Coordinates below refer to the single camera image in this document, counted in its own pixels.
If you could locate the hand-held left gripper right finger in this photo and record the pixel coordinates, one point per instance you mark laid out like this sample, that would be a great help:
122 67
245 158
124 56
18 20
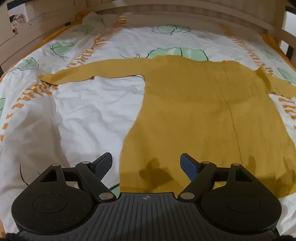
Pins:
188 165

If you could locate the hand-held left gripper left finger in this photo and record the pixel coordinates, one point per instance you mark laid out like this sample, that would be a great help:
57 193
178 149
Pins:
104 163

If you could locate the yellow knit sweater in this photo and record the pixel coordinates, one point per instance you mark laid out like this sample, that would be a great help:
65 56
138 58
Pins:
196 104

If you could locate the white leaf-print duvet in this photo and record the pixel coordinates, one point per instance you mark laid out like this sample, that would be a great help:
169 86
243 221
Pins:
92 104

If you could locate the white crumpled cloth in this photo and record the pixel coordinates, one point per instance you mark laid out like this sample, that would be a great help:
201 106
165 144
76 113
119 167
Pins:
92 22

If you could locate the background shelf clutter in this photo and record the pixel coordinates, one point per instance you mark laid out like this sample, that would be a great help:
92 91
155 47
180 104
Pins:
16 19

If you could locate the light wooden bed frame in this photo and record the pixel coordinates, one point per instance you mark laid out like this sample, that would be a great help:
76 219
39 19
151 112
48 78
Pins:
161 14

